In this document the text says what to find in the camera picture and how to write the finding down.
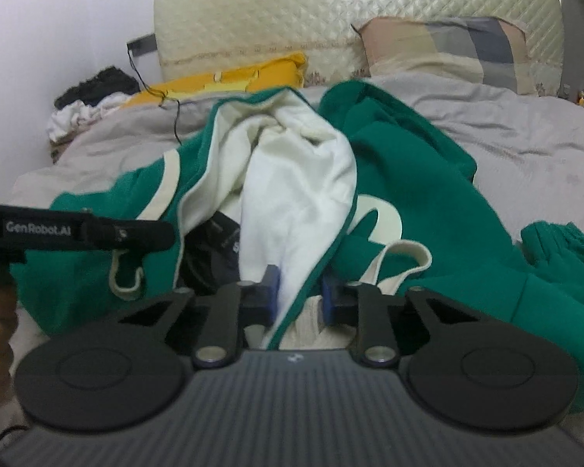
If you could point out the plaid pillow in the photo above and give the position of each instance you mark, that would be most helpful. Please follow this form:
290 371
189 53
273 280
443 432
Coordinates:
482 50

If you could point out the black wall socket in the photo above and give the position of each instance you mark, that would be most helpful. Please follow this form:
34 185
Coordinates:
142 45

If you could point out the yellow pillow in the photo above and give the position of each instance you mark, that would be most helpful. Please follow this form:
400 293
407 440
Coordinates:
281 71

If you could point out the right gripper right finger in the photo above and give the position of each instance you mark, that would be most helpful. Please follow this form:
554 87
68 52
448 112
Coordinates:
390 327

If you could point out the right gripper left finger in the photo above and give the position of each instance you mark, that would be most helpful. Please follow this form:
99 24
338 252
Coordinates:
208 329

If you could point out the green and white hoodie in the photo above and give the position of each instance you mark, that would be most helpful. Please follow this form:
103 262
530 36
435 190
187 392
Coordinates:
394 213

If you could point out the cream quilted headboard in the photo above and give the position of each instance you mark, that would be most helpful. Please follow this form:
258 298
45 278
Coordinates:
199 36

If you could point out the grey bed sheet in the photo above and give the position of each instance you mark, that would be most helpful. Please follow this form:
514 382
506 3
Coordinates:
516 131

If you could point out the pile of clothes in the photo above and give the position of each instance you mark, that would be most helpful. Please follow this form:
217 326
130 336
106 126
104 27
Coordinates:
88 102

